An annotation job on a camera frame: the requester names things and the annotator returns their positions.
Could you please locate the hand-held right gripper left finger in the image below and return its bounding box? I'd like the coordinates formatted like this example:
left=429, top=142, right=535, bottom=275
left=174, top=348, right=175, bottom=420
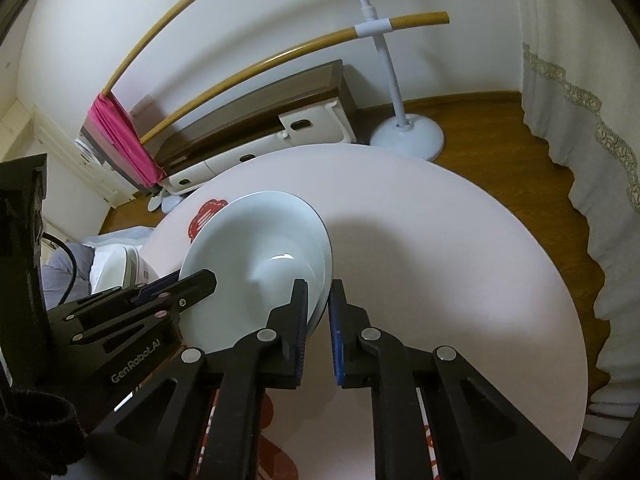
left=87, top=279, right=311, bottom=480

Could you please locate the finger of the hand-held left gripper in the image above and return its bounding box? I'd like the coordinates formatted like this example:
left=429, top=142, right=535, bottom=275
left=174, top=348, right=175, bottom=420
left=47, top=272, right=181, bottom=331
left=70, top=269, right=218, bottom=356

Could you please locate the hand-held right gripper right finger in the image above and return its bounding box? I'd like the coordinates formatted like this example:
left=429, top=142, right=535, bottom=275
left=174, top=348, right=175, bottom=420
left=327, top=279, right=581, bottom=480

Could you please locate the person's left forearm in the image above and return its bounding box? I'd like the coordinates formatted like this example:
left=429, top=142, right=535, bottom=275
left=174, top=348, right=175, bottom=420
left=0, top=387, right=83, bottom=480

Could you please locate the grey cloth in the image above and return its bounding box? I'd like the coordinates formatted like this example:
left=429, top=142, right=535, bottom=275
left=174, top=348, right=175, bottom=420
left=40, top=242, right=96, bottom=308

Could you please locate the cream cupboard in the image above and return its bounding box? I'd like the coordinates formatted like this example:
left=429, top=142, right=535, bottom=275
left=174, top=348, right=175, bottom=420
left=0, top=100, right=136, bottom=211

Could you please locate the pink cloth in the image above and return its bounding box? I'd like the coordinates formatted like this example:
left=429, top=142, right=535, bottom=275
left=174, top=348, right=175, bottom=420
left=91, top=94, right=168, bottom=188

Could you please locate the white floor stand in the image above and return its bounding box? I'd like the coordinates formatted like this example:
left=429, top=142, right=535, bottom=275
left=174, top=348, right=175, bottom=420
left=341, top=0, right=446, bottom=162

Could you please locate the brown and white low cabinet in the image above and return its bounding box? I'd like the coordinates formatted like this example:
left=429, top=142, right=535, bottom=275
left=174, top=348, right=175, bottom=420
left=160, top=59, right=358, bottom=196

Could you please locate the long curved wooden pole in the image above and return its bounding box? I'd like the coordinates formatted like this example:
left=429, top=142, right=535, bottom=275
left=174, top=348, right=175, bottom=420
left=100, top=0, right=251, bottom=98

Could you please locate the short curved wooden pole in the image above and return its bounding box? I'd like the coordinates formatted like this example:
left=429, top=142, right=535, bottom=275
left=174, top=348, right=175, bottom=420
left=140, top=11, right=451, bottom=145

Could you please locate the white lace curtain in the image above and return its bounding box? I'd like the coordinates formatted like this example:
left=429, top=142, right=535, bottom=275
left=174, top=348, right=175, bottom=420
left=520, top=0, right=640, bottom=406

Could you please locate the black cable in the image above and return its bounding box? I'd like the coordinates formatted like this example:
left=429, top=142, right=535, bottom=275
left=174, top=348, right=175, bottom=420
left=41, top=232, right=78, bottom=306

